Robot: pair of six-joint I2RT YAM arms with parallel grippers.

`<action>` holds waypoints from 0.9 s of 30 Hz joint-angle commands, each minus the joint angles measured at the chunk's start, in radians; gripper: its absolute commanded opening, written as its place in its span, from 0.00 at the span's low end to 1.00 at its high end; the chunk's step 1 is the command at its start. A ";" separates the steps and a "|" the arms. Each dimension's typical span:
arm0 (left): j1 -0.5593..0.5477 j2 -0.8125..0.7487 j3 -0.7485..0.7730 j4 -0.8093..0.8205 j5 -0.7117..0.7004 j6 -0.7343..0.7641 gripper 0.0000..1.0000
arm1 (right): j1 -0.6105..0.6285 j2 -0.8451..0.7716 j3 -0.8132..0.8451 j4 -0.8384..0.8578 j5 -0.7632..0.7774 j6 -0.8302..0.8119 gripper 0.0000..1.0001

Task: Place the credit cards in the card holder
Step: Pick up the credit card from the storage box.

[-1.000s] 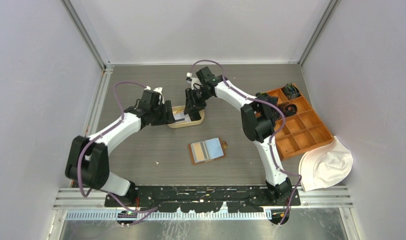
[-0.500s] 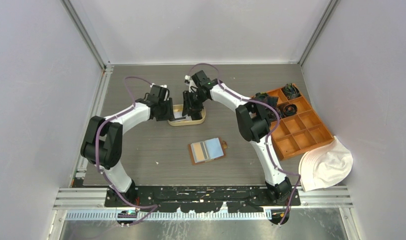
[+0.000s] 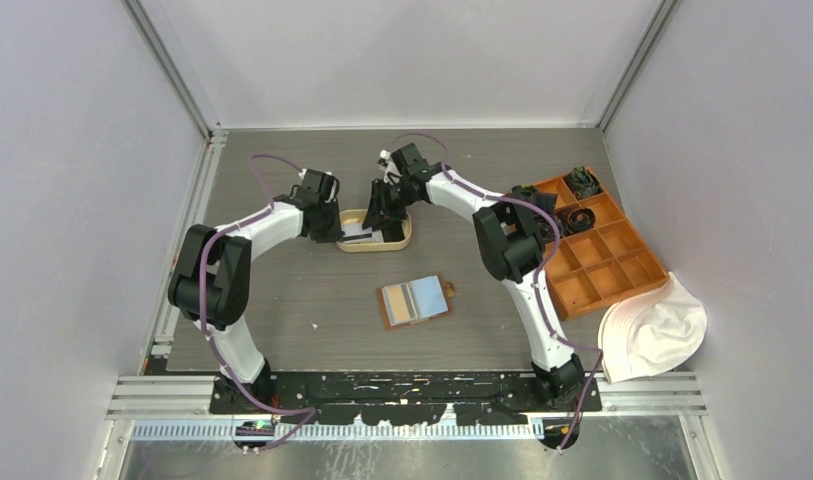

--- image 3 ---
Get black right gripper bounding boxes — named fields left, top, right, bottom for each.
left=361, top=180, right=413, bottom=234

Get cream oval tray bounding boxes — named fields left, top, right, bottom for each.
left=336, top=209, right=413, bottom=253

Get brown leather card holder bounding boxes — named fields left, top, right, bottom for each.
left=376, top=275, right=456, bottom=330

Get orange gold card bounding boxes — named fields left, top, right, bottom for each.
left=381, top=283, right=418, bottom=327

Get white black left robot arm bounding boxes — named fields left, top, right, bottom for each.
left=167, top=170, right=343, bottom=413

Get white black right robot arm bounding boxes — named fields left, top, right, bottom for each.
left=364, top=143, right=588, bottom=411

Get black card in tray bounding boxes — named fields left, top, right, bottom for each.
left=381, top=222, right=406, bottom=243

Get white cards in tray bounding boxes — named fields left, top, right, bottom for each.
left=341, top=223, right=384, bottom=244

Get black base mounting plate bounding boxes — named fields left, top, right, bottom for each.
left=209, top=369, right=604, bottom=429

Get dark green item bundle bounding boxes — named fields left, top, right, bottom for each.
left=564, top=166, right=602, bottom=200

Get orange compartment organizer box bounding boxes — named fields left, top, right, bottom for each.
left=511, top=167, right=668, bottom=320

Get white bucket hat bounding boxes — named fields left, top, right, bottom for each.
left=598, top=272, right=708, bottom=383

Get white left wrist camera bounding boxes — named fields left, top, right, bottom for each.
left=299, top=169, right=340, bottom=202

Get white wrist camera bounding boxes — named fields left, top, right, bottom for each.
left=378, top=150, right=401, bottom=184
left=299, top=169, right=340, bottom=202

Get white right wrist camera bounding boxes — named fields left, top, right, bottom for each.
left=378, top=150, right=401, bottom=184

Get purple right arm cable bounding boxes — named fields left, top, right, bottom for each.
left=387, top=131, right=606, bottom=372

